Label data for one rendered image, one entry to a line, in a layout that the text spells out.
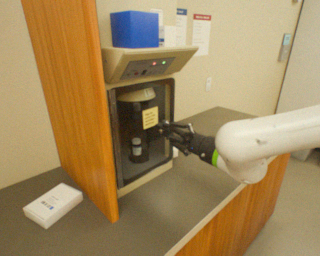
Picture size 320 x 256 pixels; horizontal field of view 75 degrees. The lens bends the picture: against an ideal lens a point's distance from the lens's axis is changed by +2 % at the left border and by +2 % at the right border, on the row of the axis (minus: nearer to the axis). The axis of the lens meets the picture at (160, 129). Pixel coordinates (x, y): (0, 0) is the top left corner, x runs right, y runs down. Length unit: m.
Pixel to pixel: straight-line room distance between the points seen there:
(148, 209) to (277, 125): 0.55
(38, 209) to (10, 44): 0.63
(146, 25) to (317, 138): 0.48
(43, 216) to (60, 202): 0.07
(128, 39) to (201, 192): 0.65
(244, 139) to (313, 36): 3.08
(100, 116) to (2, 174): 0.67
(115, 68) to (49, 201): 0.56
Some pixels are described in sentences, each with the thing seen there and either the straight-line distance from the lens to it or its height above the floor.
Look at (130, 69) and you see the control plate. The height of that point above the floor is 1.45.
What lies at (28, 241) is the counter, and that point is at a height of 0.94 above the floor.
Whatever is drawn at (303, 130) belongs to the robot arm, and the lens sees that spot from 0.51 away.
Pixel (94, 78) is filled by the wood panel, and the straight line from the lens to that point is 0.57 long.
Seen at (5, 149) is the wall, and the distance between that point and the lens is 1.12.
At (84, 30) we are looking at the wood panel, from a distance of 0.57.
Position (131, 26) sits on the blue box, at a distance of 0.60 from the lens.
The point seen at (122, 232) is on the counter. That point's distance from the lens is 0.79.
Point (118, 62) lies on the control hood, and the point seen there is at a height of 1.48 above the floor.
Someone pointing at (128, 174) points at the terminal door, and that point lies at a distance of 0.86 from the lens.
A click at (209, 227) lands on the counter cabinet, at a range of 1.00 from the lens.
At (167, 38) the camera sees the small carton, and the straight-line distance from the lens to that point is 0.72.
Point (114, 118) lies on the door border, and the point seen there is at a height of 1.29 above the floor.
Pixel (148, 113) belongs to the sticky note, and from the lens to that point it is 0.80.
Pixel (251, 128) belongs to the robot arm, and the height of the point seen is 1.35.
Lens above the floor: 1.54
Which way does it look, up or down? 24 degrees down
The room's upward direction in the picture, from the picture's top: straight up
